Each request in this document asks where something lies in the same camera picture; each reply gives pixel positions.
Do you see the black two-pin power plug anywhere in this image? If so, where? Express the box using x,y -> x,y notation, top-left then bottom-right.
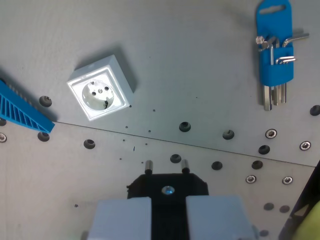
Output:
126,159 -> 210,240

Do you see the medium silver hex key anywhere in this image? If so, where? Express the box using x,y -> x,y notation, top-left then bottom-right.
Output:
279,32 -> 311,104

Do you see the blue hex key holder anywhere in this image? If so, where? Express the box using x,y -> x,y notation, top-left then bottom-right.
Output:
255,0 -> 295,87

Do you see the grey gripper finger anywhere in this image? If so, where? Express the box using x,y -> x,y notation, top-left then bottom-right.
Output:
87,197 -> 153,240
186,194 -> 256,240

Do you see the blue ribbed plastic wedge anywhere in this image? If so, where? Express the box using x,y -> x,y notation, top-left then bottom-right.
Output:
0,79 -> 56,134

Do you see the yellow rounded object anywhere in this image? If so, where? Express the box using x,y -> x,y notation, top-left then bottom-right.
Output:
291,199 -> 320,240

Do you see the black panel with triangle mark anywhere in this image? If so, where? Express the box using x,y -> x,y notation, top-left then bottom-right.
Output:
278,159 -> 320,240

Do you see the large silver hex key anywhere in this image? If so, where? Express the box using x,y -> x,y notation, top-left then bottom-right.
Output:
255,35 -> 275,112

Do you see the small silver hex key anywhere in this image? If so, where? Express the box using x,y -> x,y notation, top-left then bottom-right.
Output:
275,55 -> 297,65

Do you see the white wall socket box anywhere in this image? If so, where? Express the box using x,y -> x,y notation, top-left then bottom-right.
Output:
66,54 -> 138,123

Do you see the slim silver hex key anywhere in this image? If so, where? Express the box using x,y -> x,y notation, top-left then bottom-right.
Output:
273,36 -> 281,106

